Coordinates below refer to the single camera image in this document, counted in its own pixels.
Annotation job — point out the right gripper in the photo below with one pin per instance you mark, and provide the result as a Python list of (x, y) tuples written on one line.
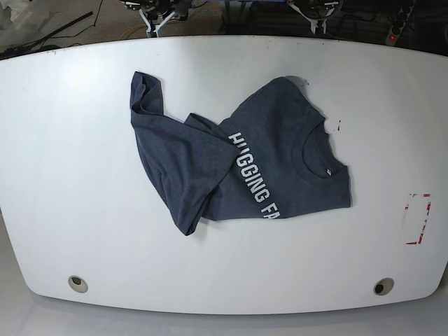
[(156, 14)]

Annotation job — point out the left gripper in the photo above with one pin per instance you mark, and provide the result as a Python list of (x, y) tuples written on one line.
[(317, 12)]

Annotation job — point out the dark blue T-shirt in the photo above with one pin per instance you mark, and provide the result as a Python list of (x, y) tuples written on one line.
[(270, 159)]

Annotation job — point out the red tape rectangle marking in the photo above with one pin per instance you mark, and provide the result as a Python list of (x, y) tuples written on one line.
[(415, 218)]

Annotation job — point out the left table cable grommet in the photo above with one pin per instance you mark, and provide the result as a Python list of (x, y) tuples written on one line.
[(78, 284)]

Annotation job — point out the table cable grommet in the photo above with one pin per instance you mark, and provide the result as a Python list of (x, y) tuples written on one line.
[(384, 286), (78, 284)]

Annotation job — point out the right table cable grommet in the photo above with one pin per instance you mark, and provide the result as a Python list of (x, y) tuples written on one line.
[(384, 286)]

